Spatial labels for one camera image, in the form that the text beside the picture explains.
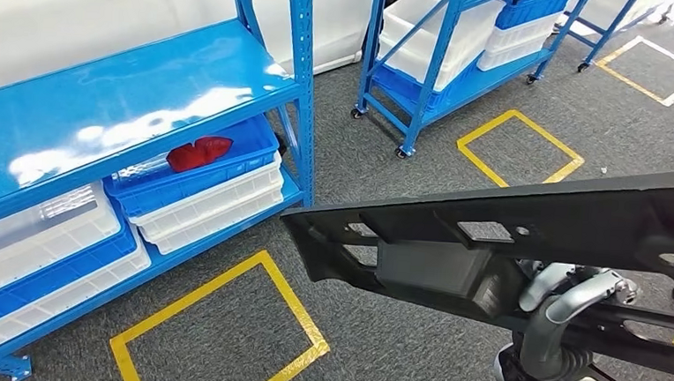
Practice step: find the white car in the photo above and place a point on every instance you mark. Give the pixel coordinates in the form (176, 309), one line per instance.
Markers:
(30, 30)

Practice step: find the clear plastic bag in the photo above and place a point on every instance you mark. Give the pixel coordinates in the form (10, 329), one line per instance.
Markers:
(139, 171)

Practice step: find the blue wheeled metal rack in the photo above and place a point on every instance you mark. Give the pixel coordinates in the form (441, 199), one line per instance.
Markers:
(432, 72)
(601, 41)

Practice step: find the blue metal shelf rack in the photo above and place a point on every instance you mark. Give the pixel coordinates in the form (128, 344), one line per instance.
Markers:
(114, 99)

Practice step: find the red plastic part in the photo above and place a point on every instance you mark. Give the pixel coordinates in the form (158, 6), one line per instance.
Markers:
(193, 156)

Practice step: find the black plastic bracket part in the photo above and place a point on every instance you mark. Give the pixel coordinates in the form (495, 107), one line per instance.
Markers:
(426, 271)

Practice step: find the yellow floor tape square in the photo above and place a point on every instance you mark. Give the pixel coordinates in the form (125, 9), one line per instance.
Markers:
(190, 299)

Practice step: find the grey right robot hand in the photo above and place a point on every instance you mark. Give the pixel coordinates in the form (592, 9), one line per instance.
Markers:
(583, 286)

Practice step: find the large white plastic crate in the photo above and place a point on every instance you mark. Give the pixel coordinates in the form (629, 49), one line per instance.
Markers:
(469, 39)

